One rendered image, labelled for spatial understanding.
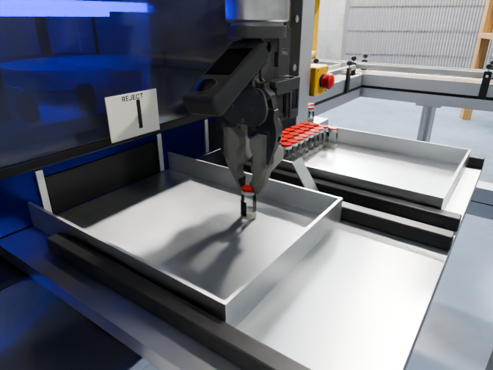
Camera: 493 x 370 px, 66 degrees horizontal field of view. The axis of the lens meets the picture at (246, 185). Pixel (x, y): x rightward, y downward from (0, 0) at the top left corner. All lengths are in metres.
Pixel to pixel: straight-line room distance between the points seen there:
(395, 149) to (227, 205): 0.42
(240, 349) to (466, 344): 1.50
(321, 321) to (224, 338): 0.10
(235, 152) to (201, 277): 0.17
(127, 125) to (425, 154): 0.58
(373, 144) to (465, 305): 1.23
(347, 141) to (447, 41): 7.98
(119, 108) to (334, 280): 0.34
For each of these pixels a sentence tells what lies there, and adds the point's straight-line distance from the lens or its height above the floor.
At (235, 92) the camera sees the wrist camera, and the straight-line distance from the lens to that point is 0.42.
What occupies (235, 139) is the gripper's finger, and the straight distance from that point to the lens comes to 0.50.
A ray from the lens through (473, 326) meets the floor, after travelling 1.87.
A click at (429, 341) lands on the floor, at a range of 1.73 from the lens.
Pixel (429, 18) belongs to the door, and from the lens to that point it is 8.76.
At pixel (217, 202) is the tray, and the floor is 0.88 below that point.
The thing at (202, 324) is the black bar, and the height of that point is 0.90.
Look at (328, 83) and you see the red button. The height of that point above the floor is 0.99.
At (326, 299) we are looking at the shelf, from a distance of 0.41.
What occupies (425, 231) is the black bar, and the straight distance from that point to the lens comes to 0.52.
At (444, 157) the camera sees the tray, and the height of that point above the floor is 0.89.
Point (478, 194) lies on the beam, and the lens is 1.70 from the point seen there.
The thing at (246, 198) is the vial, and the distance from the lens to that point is 0.52.
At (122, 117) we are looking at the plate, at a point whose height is 1.02.
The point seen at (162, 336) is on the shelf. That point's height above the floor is 0.88.
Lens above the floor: 1.14
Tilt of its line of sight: 24 degrees down
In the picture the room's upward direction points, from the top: straight up
